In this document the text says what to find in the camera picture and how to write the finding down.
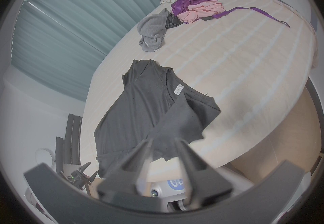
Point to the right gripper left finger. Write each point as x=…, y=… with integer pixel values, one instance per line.
x=119, y=182

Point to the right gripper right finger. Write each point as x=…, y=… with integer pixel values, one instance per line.
x=202, y=185

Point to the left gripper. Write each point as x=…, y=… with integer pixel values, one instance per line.
x=79, y=181

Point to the black T-shirt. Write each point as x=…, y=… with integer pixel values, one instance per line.
x=141, y=106

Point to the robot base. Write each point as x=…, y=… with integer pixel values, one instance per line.
x=162, y=187

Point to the bed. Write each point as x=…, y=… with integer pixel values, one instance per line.
x=240, y=66

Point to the pile of clothes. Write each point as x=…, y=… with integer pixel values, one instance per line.
x=197, y=7

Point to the round white mirror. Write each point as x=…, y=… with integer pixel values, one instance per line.
x=45, y=156

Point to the grey garment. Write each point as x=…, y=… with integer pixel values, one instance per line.
x=151, y=28

